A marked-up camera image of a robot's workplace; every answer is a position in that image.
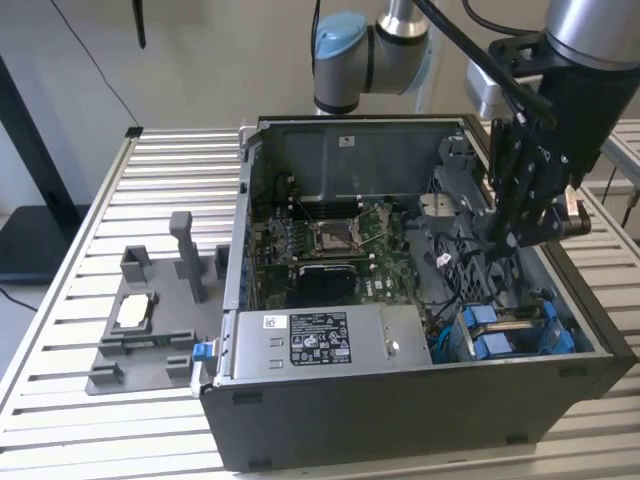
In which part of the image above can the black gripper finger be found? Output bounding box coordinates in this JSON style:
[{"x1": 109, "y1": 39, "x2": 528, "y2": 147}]
[
  {"x1": 504, "y1": 193, "x2": 569, "y2": 250},
  {"x1": 487, "y1": 117, "x2": 532, "y2": 259}
]

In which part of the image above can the black RAM slot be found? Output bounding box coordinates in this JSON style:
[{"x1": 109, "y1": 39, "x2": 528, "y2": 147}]
[
  {"x1": 294, "y1": 248, "x2": 376, "y2": 259},
  {"x1": 288, "y1": 194, "x2": 363, "y2": 206},
  {"x1": 294, "y1": 255, "x2": 377, "y2": 267},
  {"x1": 288, "y1": 203, "x2": 363, "y2": 218}
]

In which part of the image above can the grey metal drive cage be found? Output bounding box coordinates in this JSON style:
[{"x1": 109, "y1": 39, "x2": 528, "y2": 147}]
[{"x1": 417, "y1": 134, "x2": 506, "y2": 251}]

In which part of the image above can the green Dell motherboard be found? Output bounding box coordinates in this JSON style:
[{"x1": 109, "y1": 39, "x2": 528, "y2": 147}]
[{"x1": 248, "y1": 197, "x2": 429, "y2": 312}]

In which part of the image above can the CPU socket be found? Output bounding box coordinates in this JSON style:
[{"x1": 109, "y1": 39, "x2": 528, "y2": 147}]
[{"x1": 308, "y1": 218, "x2": 369, "y2": 254}]

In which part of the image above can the graphics card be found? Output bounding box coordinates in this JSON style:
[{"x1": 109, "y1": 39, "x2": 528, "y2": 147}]
[{"x1": 294, "y1": 262, "x2": 360, "y2": 292}]

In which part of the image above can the dark grey PC case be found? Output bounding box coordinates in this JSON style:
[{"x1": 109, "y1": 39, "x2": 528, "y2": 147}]
[{"x1": 198, "y1": 112, "x2": 635, "y2": 474}]

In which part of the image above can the silver power supply unit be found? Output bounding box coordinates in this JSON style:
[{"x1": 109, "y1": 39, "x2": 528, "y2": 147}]
[{"x1": 230, "y1": 304, "x2": 434, "y2": 382}]

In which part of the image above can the green RAM stick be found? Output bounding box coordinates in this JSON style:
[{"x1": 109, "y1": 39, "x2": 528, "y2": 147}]
[{"x1": 122, "y1": 335, "x2": 177, "y2": 350}]

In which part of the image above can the silver CPU chip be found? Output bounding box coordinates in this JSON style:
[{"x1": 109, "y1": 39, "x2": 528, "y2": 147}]
[{"x1": 114, "y1": 294, "x2": 152, "y2": 330}]

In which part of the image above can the grey parts rack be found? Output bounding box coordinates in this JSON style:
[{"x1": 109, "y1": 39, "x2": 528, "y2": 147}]
[{"x1": 85, "y1": 209, "x2": 232, "y2": 400}]

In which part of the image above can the black stand furniture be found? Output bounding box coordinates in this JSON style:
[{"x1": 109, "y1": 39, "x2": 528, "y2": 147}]
[{"x1": 0, "y1": 52, "x2": 90, "y2": 287}]

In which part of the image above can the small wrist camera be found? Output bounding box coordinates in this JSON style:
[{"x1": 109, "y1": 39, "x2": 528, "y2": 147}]
[{"x1": 563, "y1": 192, "x2": 593, "y2": 237}]

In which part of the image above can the silver camera box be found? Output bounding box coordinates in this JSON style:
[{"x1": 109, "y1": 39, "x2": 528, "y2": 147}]
[{"x1": 463, "y1": 58, "x2": 510, "y2": 120}]

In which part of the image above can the black wire with white connector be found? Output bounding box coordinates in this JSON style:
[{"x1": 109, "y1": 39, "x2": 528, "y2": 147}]
[{"x1": 429, "y1": 232, "x2": 481, "y2": 281}]

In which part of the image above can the thick black arm hose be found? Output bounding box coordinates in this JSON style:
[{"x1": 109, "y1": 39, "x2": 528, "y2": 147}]
[{"x1": 412, "y1": 0, "x2": 557, "y2": 132}]

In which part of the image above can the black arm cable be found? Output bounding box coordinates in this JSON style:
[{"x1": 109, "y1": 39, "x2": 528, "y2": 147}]
[
  {"x1": 309, "y1": 0, "x2": 325, "y2": 54},
  {"x1": 459, "y1": 0, "x2": 544, "y2": 37}
]

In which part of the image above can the thin wire locking lever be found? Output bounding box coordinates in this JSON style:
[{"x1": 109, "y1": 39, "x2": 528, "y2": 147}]
[
  {"x1": 293, "y1": 196, "x2": 322, "y2": 229},
  {"x1": 357, "y1": 208, "x2": 387, "y2": 245}
]

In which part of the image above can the blue data wire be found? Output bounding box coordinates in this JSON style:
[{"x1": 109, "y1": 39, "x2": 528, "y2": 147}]
[{"x1": 428, "y1": 323, "x2": 467, "y2": 364}]

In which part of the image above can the black hanging strap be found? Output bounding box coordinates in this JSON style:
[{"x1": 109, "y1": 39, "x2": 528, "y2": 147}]
[{"x1": 130, "y1": 0, "x2": 148, "y2": 51}]

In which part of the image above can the thin black wall cable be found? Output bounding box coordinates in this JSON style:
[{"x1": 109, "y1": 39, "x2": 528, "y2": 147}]
[{"x1": 49, "y1": 0, "x2": 142, "y2": 130}]

